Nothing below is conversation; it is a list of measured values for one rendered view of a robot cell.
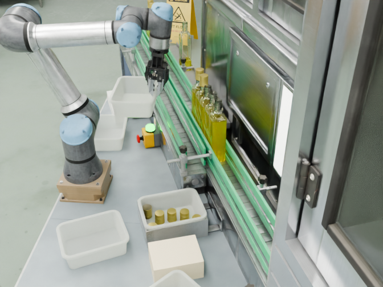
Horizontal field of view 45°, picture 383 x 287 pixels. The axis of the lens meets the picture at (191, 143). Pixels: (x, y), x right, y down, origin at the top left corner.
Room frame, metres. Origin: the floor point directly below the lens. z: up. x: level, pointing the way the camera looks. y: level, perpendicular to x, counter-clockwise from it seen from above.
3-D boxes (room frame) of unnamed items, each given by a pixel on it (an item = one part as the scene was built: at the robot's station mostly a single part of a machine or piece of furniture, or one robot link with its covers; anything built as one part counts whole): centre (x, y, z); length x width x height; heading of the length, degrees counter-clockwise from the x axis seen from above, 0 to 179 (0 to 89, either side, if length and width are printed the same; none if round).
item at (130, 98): (1.59, 0.22, 1.08); 0.22 x 0.17 x 0.09; 176
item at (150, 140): (1.76, 0.19, 0.79); 0.07 x 0.07 x 0.07; 16
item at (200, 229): (1.23, 0.04, 0.79); 0.27 x 0.17 x 0.08; 106
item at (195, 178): (1.37, -0.01, 0.85); 0.09 x 0.04 x 0.07; 106
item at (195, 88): (1.68, -0.03, 0.99); 0.06 x 0.06 x 0.21; 16
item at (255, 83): (1.30, -0.28, 1.15); 0.90 x 0.03 x 0.34; 16
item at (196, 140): (2.25, 0.19, 0.93); 1.75 x 0.01 x 0.08; 16
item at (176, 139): (2.23, 0.26, 0.93); 1.75 x 0.01 x 0.08; 16
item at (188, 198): (1.22, 0.07, 0.80); 0.22 x 0.17 x 0.09; 106
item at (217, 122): (1.46, -0.10, 0.99); 0.06 x 0.06 x 0.21; 16
